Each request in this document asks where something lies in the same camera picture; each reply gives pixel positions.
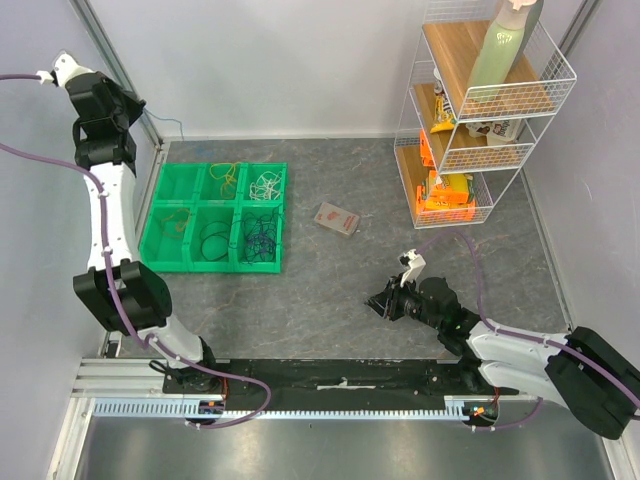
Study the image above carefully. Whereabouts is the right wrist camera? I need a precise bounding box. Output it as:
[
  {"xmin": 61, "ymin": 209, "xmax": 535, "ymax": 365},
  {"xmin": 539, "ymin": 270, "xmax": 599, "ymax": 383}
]
[{"xmin": 398, "ymin": 249, "xmax": 426, "ymax": 287}]

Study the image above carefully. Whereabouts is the green compartment tray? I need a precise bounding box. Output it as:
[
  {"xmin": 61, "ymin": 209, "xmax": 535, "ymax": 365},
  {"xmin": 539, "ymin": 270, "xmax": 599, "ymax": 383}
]
[{"xmin": 140, "ymin": 162, "xmax": 289, "ymax": 274}]

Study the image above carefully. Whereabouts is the yellow snack pack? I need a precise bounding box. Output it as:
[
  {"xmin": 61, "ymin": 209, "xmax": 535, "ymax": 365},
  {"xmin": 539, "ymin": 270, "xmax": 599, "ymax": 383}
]
[{"xmin": 433, "ymin": 173, "xmax": 473, "ymax": 205}]

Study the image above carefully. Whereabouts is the white snack package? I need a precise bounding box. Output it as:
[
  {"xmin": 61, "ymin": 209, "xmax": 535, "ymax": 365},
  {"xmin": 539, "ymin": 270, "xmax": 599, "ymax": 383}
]
[{"xmin": 465, "ymin": 119, "xmax": 522, "ymax": 146}]

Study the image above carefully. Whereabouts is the green spray bottle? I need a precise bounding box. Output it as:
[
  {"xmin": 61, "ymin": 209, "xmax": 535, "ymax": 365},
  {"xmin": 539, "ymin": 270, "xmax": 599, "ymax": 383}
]
[{"xmin": 467, "ymin": 0, "xmax": 544, "ymax": 103}]

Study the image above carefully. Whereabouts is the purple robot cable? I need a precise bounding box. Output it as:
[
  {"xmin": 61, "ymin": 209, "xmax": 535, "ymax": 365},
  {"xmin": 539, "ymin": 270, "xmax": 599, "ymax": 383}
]
[
  {"xmin": 0, "ymin": 72, "xmax": 273, "ymax": 431},
  {"xmin": 417, "ymin": 229, "xmax": 640, "ymax": 416}
]

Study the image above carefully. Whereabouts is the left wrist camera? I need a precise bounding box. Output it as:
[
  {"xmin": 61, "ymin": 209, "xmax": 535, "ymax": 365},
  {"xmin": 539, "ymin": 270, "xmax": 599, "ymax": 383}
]
[{"xmin": 51, "ymin": 51, "xmax": 93, "ymax": 87}]

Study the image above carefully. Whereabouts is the brown thin cable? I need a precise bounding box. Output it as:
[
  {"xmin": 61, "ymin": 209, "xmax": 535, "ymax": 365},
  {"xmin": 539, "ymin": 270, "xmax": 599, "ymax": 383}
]
[{"xmin": 198, "ymin": 221, "xmax": 235, "ymax": 262}]

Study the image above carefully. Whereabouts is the yellow snack bag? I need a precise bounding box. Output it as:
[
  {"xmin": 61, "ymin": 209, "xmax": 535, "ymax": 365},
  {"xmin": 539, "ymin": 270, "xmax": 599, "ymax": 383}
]
[{"xmin": 430, "ymin": 94, "xmax": 456, "ymax": 134}]

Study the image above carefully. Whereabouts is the white wire shelf rack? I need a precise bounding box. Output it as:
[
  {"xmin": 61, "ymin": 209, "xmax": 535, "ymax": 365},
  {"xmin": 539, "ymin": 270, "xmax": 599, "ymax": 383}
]
[{"xmin": 394, "ymin": 1, "xmax": 577, "ymax": 229}]

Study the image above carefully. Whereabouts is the grey slotted cable duct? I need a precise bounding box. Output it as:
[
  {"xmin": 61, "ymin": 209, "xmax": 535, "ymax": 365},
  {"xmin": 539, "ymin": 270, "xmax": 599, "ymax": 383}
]
[{"xmin": 92, "ymin": 398, "xmax": 469, "ymax": 421}]

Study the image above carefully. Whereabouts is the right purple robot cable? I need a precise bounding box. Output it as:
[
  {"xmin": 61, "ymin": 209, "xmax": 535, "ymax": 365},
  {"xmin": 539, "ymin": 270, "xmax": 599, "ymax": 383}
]
[{"xmin": 417, "ymin": 229, "xmax": 640, "ymax": 416}]

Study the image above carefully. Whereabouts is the small grey red box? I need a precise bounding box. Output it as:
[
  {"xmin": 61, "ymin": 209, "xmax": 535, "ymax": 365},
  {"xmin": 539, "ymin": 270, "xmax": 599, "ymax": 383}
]
[{"xmin": 314, "ymin": 202, "xmax": 360, "ymax": 238}]

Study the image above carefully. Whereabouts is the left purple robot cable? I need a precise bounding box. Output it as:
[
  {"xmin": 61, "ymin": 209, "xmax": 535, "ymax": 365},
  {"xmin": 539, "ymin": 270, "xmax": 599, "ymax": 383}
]
[{"xmin": 0, "ymin": 72, "xmax": 273, "ymax": 431}]

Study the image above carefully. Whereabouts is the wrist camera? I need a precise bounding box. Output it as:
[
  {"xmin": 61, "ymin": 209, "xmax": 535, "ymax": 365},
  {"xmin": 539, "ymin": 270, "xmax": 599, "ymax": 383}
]
[
  {"xmin": 398, "ymin": 249, "xmax": 426, "ymax": 287},
  {"xmin": 51, "ymin": 51, "xmax": 93, "ymax": 87}
]

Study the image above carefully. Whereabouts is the orange thin cable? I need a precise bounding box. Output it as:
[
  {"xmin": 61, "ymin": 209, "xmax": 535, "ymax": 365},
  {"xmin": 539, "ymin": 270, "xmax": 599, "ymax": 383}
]
[{"xmin": 160, "ymin": 207, "xmax": 193, "ymax": 241}]

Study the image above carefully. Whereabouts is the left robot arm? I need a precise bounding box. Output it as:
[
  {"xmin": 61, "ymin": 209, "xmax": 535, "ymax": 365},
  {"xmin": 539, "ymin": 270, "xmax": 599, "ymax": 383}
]
[{"xmin": 64, "ymin": 70, "xmax": 224, "ymax": 393}]

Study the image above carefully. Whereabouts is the white thin cable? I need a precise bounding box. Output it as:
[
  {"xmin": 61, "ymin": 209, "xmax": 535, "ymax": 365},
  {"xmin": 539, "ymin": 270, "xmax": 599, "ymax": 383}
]
[{"xmin": 247, "ymin": 168, "xmax": 285, "ymax": 202}]

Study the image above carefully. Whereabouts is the orange snack box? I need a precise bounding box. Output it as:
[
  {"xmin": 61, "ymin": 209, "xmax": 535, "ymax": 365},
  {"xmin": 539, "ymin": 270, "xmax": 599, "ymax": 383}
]
[{"xmin": 416, "ymin": 169, "xmax": 476, "ymax": 222}]

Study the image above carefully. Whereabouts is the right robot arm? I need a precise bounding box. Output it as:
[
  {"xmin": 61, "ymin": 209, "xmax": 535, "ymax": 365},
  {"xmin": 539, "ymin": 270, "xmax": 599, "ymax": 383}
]
[{"xmin": 366, "ymin": 276, "xmax": 639, "ymax": 440}]

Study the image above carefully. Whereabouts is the purple thin cable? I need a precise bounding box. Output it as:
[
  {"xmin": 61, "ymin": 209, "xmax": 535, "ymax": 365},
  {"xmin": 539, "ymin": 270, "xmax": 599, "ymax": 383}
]
[{"xmin": 239, "ymin": 207, "xmax": 282, "ymax": 266}]

